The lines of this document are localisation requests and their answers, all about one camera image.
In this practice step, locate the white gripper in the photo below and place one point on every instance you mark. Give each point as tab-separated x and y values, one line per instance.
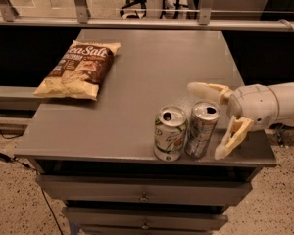
253	107

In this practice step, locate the silver redbull can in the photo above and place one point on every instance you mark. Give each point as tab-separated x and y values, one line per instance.
203	120

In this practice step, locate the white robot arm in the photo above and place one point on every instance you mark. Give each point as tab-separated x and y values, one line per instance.
284	94

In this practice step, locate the green white 7up can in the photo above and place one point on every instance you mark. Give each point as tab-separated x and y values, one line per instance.
170	129

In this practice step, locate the black office chair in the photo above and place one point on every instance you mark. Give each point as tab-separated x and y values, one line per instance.
137	13

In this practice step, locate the grey drawer cabinet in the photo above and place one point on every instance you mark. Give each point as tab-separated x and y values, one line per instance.
114	135

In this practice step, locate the sea salt chips bag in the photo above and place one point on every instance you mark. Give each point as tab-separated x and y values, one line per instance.
80	72

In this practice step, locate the top grey drawer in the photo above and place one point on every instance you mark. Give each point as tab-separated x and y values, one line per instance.
145	191

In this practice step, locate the grey drawer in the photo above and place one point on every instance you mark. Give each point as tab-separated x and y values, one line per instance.
144	219
145	191

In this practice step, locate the metal railing frame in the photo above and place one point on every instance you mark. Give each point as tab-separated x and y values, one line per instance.
238	15

